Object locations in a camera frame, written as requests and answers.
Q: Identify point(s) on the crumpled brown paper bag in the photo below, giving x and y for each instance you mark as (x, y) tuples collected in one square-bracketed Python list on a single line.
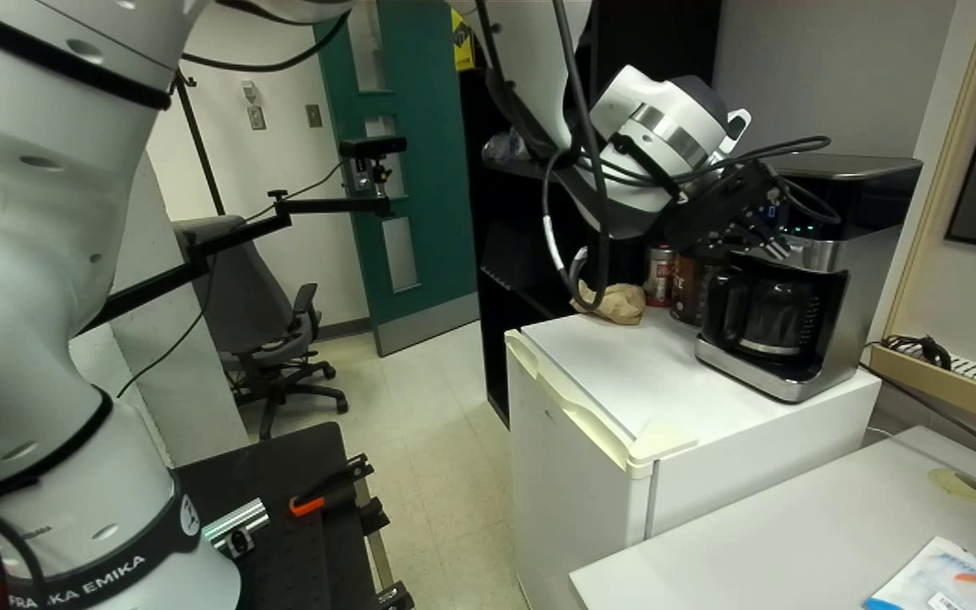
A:
[(614, 306)]

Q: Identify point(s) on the black shelf unit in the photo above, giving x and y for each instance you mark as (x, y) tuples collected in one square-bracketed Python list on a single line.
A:
[(533, 225)]

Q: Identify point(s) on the orange black clamp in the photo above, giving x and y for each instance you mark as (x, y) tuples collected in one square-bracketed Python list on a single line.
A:
[(324, 494)]

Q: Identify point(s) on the yellow warning sign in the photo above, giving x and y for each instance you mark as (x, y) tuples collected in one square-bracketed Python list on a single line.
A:
[(461, 44)]

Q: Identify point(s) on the small wall sign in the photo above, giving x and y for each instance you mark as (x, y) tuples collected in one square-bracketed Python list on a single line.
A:
[(313, 115)]

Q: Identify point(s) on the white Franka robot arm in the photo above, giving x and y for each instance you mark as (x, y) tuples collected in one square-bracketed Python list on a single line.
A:
[(36, 282)]

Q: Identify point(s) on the green door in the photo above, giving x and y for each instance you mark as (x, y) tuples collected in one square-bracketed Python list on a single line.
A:
[(438, 172)]

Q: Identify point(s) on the black camera on boom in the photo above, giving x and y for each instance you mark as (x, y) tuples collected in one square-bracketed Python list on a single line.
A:
[(374, 165)]

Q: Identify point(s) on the black robot cart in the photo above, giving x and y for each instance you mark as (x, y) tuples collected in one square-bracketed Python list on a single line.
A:
[(287, 555)]

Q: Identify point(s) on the white blue booklet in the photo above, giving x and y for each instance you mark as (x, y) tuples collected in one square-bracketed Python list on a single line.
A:
[(940, 578)]

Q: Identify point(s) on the black silver coffee machine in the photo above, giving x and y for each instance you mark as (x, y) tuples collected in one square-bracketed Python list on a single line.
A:
[(866, 272)]

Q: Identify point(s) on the grey office chair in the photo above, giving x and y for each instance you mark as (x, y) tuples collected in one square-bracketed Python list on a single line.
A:
[(273, 339)]

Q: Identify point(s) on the glass coffee carafe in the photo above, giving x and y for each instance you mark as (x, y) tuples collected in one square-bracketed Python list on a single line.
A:
[(778, 315)]

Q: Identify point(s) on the white mini fridge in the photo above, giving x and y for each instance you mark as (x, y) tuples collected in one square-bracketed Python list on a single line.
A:
[(624, 453)]

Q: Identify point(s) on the brown coffee can black lid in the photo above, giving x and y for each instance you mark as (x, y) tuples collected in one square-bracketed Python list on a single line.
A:
[(687, 282)]

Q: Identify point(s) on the tall white wall sign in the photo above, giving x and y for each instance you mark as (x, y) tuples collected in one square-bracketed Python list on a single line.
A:
[(251, 106)]

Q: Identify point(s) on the stainless steel canister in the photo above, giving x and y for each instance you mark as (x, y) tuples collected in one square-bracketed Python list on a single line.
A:
[(660, 275)]

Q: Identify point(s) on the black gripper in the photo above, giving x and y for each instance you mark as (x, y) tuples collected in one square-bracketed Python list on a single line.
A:
[(720, 203)]

